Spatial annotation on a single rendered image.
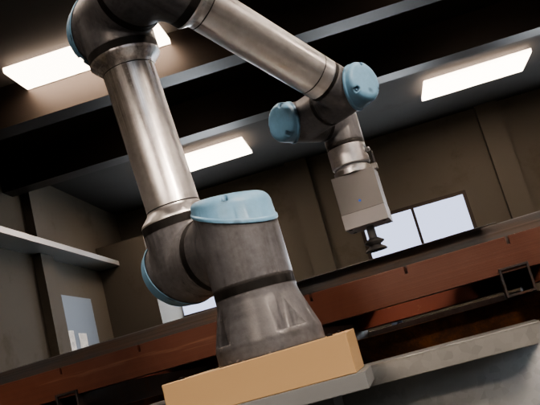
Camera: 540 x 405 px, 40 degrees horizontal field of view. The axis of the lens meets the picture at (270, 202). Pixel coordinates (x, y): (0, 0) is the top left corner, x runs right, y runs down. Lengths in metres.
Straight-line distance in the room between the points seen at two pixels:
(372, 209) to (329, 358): 0.51
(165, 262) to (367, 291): 0.41
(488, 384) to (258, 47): 0.66
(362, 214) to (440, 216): 8.61
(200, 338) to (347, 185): 0.40
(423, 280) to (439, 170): 8.81
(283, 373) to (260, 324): 0.07
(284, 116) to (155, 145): 0.29
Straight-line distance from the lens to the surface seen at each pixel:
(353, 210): 1.39
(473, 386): 1.29
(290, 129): 1.33
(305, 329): 0.98
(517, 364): 1.28
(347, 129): 1.42
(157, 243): 1.12
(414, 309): 2.03
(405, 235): 9.93
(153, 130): 1.15
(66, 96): 6.02
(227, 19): 1.17
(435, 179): 10.09
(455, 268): 1.32
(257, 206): 1.00
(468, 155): 10.20
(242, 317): 0.97
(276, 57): 1.20
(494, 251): 1.32
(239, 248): 0.98
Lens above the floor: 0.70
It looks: 13 degrees up
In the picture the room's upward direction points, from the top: 15 degrees counter-clockwise
